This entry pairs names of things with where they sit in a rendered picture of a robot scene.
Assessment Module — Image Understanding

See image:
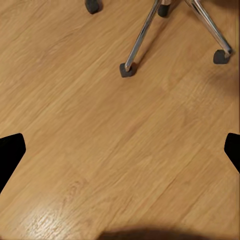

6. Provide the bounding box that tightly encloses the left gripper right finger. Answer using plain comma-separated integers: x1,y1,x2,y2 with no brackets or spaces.
224,133,240,173

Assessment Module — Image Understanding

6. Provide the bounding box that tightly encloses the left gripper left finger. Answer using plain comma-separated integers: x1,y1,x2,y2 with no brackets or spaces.
0,133,26,193

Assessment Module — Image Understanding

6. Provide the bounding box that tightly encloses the swivel chair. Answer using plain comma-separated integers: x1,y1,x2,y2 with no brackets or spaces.
85,0,233,78

